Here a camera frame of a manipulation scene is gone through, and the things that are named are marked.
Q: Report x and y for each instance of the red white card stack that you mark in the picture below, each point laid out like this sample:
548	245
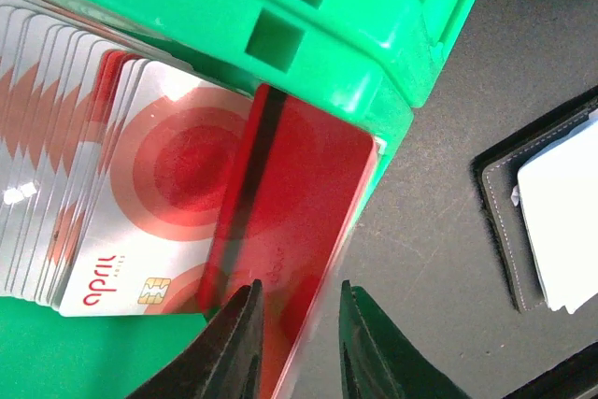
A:
114	162

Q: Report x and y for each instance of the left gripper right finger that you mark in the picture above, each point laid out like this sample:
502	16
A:
376	358

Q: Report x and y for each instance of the green bin with red cards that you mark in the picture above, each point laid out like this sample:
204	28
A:
367	62

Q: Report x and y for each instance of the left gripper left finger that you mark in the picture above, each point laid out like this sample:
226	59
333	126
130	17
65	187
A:
224	361

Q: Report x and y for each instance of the black card holder wallet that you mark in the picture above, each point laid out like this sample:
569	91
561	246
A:
539	192

